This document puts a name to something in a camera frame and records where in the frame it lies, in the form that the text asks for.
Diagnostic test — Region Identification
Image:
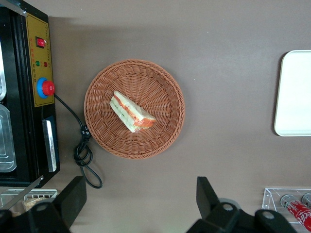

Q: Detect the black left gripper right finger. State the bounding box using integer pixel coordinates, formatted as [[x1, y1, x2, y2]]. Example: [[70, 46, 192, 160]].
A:
[[186, 176, 298, 233]]

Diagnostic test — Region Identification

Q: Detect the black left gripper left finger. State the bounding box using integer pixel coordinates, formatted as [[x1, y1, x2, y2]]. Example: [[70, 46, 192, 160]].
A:
[[0, 176, 87, 233]]

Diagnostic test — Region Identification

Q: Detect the triangle sandwich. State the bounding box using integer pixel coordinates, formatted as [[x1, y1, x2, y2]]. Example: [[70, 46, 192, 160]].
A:
[[109, 90, 156, 133]]

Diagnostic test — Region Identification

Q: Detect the round brown wicker basket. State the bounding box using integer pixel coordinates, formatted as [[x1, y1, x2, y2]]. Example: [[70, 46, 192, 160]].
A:
[[84, 59, 186, 160]]

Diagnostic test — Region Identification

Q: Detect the cream plastic tray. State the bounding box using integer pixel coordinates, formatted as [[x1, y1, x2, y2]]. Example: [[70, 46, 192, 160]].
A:
[[274, 50, 311, 137]]

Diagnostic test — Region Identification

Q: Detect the clear bagged beige snack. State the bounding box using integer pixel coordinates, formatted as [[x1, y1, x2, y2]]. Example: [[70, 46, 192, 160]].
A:
[[22, 197, 49, 211]]

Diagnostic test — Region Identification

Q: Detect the clear acrylic bottle rack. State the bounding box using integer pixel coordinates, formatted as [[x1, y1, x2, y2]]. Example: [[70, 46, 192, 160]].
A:
[[261, 186, 311, 224]]

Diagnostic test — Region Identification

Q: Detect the clear meal container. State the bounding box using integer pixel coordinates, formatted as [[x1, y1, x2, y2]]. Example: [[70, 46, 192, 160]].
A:
[[0, 104, 17, 173], [0, 41, 6, 101]]

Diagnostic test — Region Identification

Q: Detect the black sealing machine yellow panel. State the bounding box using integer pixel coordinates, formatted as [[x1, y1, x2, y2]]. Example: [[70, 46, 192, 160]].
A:
[[0, 0, 61, 209]]

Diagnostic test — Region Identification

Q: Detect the red cola bottle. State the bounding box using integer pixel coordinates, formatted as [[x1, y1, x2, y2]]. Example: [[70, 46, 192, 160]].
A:
[[279, 194, 311, 232], [302, 192, 311, 209]]

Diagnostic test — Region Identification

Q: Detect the white wire rack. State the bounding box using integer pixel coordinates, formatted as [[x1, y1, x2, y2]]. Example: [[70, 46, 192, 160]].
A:
[[0, 188, 58, 218]]

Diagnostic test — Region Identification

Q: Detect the black power cable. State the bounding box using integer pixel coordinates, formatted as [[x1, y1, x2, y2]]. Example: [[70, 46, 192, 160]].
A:
[[53, 93, 103, 189]]

